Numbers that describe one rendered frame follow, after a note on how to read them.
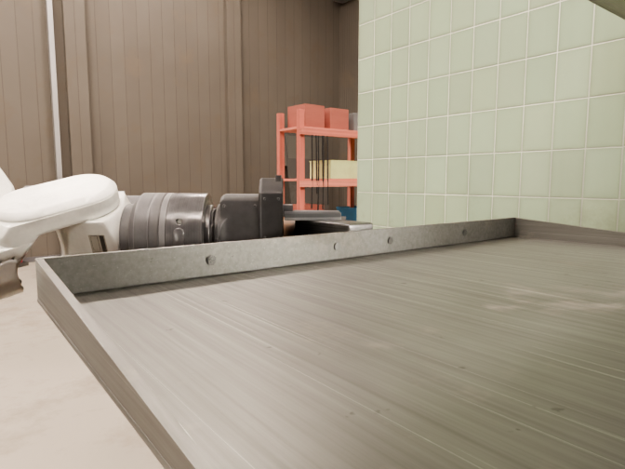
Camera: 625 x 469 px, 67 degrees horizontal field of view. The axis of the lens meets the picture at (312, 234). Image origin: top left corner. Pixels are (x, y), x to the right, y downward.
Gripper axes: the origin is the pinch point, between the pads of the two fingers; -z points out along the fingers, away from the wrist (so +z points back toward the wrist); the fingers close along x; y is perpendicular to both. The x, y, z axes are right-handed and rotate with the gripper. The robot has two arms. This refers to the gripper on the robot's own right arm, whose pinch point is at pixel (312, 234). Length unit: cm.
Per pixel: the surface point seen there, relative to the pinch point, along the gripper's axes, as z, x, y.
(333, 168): -43, 19, 453
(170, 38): 215, 256, 829
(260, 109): 64, 151, 939
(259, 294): 4.3, -1.5, -21.0
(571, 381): -7.6, -1.3, -34.8
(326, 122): -36, 68, 461
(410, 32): -46, 66, 147
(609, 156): -90, 13, 85
